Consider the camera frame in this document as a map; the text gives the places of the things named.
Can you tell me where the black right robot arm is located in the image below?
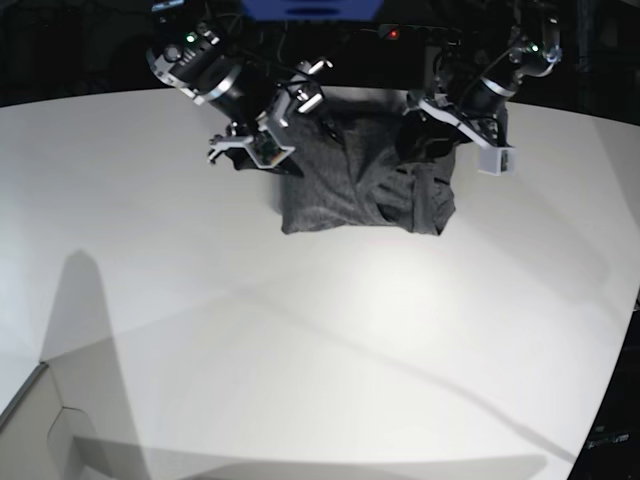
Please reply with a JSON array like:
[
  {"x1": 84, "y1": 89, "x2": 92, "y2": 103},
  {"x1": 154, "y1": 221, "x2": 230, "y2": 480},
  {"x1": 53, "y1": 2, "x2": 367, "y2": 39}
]
[{"x1": 146, "y1": 1, "x2": 332, "y2": 177}]

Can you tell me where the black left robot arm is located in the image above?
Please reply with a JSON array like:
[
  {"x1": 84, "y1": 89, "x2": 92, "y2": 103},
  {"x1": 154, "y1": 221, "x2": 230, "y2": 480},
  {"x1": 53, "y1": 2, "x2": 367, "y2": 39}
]
[{"x1": 405, "y1": 1, "x2": 562, "y2": 149}]

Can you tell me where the dark grey t-shirt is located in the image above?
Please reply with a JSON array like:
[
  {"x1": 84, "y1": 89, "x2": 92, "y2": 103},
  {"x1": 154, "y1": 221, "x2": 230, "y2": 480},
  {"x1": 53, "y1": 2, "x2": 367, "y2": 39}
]
[{"x1": 224, "y1": 89, "x2": 511, "y2": 237}]

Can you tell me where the black power strip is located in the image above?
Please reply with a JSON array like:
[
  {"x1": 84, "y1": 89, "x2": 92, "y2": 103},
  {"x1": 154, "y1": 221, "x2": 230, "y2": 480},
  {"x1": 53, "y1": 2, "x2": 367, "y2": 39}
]
[{"x1": 377, "y1": 24, "x2": 462, "y2": 45}]

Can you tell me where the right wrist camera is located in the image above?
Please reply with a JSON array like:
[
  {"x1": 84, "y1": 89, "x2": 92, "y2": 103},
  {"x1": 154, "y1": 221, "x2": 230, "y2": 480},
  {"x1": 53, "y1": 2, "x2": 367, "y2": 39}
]
[{"x1": 246, "y1": 135, "x2": 295, "y2": 170}]

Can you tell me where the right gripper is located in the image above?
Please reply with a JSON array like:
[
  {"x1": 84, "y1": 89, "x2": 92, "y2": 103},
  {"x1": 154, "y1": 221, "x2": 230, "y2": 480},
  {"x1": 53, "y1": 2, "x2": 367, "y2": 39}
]
[{"x1": 207, "y1": 58, "x2": 333, "y2": 168}]

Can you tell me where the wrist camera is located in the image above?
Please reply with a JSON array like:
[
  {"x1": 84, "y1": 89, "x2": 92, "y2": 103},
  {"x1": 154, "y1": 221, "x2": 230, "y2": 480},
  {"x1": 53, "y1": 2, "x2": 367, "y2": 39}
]
[
  {"x1": 478, "y1": 146, "x2": 516, "y2": 176},
  {"x1": 246, "y1": 135, "x2": 295, "y2": 170}
]

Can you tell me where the blue box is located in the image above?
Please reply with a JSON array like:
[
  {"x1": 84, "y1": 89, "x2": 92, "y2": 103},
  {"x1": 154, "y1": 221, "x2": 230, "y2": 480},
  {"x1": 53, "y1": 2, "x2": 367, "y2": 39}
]
[{"x1": 242, "y1": 0, "x2": 384, "y2": 21}]

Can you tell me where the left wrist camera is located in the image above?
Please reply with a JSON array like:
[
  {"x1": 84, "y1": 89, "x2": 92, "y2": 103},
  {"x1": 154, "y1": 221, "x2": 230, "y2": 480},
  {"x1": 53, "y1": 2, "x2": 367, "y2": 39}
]
[{"x1": 478, "y1": 146, "x2": 516, "y2": 176}]

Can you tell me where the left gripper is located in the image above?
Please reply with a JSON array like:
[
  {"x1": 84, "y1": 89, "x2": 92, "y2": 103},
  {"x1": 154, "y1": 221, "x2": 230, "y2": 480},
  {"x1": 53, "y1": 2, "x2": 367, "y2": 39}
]
[{"x1": 406, "y1": 87, "x2": 505, "y2": 149}]

